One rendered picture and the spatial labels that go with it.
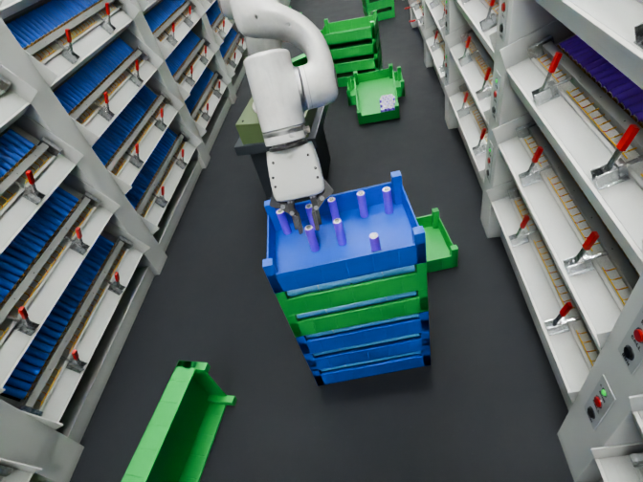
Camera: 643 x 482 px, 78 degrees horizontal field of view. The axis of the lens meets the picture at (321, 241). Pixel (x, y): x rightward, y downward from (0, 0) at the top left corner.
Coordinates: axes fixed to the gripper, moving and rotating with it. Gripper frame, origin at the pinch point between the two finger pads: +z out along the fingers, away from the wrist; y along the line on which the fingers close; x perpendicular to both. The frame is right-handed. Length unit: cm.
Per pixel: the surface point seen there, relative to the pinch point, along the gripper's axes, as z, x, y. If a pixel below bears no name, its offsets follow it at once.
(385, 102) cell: -15, -126, -37
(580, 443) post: 48, 19, -42
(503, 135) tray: -3, -29, -52
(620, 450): 43, 26, -44
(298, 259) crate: 7.7, -0.1, 3.9
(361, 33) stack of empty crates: -52, -158, -35
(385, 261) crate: 8.8, 7.8, -13.2
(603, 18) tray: -23, 17, -47
